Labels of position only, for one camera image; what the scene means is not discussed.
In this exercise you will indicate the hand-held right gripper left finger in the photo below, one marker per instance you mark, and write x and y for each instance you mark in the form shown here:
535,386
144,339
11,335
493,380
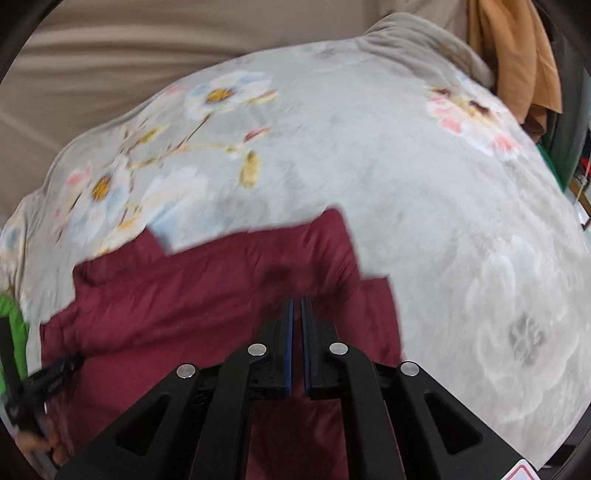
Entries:
288,350

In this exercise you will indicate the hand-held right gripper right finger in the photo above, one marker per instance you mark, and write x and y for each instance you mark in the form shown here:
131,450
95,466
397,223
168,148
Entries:
308,350

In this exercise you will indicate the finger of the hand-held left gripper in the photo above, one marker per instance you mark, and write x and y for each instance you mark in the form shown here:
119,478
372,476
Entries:
55,369

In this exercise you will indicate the maroon puffer jacket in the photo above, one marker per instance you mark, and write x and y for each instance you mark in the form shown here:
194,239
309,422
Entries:
184,304

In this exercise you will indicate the person's left hand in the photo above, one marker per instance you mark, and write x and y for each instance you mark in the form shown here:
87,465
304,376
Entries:
44,445

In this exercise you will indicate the floral fleece blanket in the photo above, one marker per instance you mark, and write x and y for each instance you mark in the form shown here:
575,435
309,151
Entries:
369,184

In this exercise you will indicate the dark green cloth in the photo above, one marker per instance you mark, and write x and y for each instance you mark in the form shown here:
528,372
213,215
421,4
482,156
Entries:
561,138

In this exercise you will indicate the orange cloth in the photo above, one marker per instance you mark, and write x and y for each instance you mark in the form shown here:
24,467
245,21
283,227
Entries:
512,55

